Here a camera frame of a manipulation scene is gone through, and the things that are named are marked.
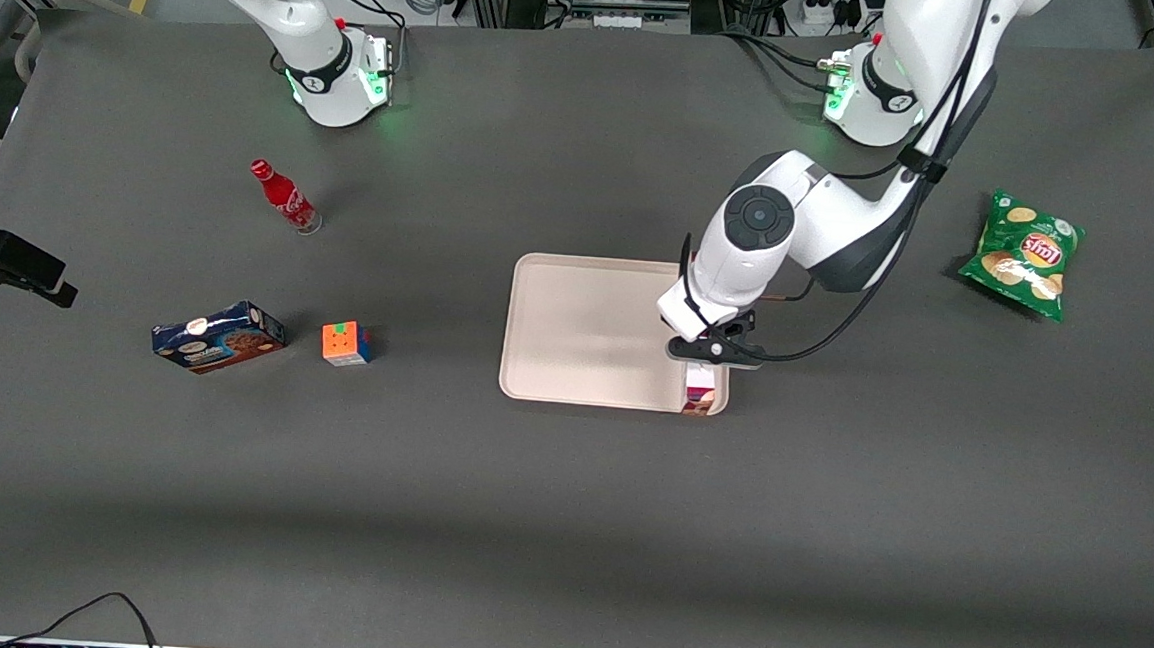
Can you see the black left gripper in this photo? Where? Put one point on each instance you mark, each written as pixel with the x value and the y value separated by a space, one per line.
pixel 734 329

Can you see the red cookie box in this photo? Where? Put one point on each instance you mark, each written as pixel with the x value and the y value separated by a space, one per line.
pixel 699 390

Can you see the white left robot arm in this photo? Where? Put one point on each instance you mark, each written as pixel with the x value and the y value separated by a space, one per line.
pixel 751 260

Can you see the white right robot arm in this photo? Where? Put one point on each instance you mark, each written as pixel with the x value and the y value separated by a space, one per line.
pixel 326 83

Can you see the pale pink plastic tray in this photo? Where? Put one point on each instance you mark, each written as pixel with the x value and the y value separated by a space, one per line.
pixel 587 331

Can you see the blue cookie box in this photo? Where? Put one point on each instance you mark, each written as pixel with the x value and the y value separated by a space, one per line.
pixel 219 336

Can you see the red cola bottle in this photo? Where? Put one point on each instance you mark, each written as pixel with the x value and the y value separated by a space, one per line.
pixel 284 196

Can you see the colourful puzzle cube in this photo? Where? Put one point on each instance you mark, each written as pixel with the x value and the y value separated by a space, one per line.
pixel 346 343

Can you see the white power strip with plugs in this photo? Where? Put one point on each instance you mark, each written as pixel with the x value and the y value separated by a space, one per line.
pixel 825 9

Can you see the green chips bag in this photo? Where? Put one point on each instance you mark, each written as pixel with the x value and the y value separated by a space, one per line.
pixel 1024 256

